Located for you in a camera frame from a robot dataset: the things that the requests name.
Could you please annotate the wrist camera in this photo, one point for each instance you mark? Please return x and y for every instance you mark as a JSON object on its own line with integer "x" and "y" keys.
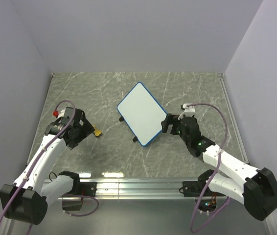
{"x": 188, "y": 110}
{"x": 56, "y": 113}

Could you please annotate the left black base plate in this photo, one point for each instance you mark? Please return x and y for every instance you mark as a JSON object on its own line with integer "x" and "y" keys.
{"x": 83, "y": 188}

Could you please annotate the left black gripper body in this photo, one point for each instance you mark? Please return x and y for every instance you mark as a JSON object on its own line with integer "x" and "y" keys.
{"x": 73, "y": 141}

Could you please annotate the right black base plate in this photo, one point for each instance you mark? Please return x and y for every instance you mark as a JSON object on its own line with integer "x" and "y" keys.
{"x": 191, "y": 188}

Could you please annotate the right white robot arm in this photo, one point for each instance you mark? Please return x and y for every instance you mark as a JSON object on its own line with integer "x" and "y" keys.
{"x": 255, "y": 188}

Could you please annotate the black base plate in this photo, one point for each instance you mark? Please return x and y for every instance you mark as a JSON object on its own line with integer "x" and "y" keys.
{"x": 83, "y": 188}
{"x": 191, "y": 188}

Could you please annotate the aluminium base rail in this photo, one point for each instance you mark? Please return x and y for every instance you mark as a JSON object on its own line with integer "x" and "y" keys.
{"x": 142, "y": 189}

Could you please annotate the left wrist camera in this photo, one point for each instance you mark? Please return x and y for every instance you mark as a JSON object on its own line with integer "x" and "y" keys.
{"x": 56, "y": 113}

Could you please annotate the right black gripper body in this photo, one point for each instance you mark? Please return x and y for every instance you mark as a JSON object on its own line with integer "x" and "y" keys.
{"x": 179, "y": 131}

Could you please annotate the blue framed whiteboard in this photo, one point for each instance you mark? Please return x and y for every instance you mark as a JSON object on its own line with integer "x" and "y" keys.
{"x": 142, "y": 113}

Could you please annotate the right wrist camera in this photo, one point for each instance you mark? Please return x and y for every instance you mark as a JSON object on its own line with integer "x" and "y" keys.
{"x": 188, "y": 110}

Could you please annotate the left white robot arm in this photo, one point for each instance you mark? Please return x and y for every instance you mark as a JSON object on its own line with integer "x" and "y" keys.
{"x": 28, "y": 198}

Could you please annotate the yellow eraser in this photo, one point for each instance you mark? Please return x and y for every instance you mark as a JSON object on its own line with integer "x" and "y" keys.
{"x": 97, "y": 133}

